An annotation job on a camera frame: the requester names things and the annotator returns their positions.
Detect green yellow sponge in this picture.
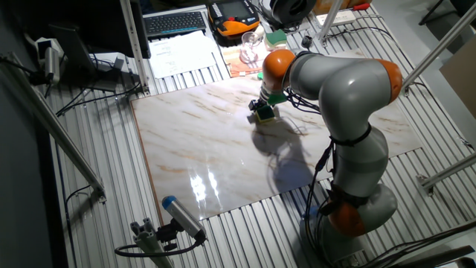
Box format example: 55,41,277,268
255,105,277,124

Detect green white sponge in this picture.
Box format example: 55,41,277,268
263,28,289,51

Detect orange striped towel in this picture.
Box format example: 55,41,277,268
222,43,274,78

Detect clear glass cup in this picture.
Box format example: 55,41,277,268
239,31,263,64

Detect marble pattern board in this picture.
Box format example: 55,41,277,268
129,48,423,224

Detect orange black teach pendant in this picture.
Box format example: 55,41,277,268
207,0,261,38

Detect white printed paper sheet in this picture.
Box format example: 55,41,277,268
147,30,219,80

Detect black round spool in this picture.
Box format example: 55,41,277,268
260,0,318,31

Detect black keyboard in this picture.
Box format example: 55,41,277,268
143,10,208,38

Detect white power strip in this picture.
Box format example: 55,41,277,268
315,10,357,27

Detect brown cardboard box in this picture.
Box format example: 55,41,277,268
312,0,373,16

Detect black computer monitor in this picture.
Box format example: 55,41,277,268
48,0,152,93

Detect aluminium profile stub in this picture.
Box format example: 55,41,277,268
129,217,176,268

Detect brown cardboard panel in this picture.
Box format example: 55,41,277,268
439,44,476,120

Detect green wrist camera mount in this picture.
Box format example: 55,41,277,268
257,72,289,106

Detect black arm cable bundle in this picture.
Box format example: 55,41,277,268
284,88,373,268

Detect aluminium frame post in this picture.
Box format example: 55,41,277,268
315,0,345,48
118,0,150,96

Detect silver camera with blue cap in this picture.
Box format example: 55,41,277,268
161,195,208,243

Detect black camera ball mount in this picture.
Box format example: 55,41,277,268
155,219,183,252

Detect black desk cables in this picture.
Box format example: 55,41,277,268
55,80,142,117

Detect black camera cable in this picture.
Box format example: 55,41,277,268
114,237,205,258

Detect aluminium frame beam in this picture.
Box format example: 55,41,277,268
0,51,108,204
416,152,476,197
401,1,476,94

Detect silver depth camera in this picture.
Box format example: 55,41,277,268
35,36,66,85

